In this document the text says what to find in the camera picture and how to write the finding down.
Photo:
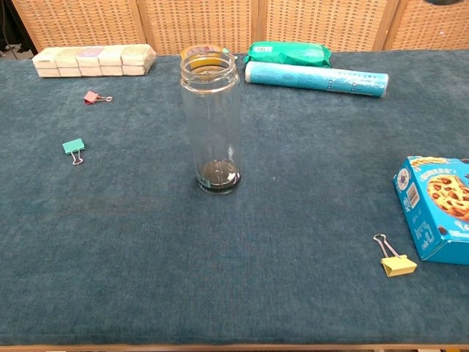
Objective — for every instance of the clear glass jar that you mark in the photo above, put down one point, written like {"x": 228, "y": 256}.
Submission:
{"x": 212, "y": 128}

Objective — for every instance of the blue table carpet mat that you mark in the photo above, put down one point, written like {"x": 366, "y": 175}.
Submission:
{"x": 227, "y": 256}

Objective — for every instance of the blue cling film roll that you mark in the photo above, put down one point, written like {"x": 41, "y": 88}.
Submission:
{"x": 315, "y": 78}

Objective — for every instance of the yellow packing tape roll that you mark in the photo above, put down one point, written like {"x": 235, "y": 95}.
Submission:
{"x": 199, "y": 49}

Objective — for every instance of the green wet wipes pack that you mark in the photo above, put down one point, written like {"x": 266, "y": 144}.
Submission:
{"x": 289, "y": 55}

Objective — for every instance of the woven rattan folding screen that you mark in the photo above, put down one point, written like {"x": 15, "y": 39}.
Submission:
{"x": 205, "y": 25}

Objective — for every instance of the pink binder clip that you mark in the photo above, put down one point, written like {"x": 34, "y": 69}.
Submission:
{"x": 91, "y": 97}

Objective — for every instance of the green binder clip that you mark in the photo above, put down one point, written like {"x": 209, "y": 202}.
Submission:
{"x": 73, "y": 146}

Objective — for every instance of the wrapped tissue pack bundle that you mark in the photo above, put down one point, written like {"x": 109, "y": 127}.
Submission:
{"x": 91, "y": 62}

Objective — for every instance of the yellow binder clip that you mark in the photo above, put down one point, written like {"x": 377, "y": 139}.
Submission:
{"x": 399, "y": 265}

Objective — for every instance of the blue cookie box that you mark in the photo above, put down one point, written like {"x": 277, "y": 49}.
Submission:
{"x": 436, "y": 223}

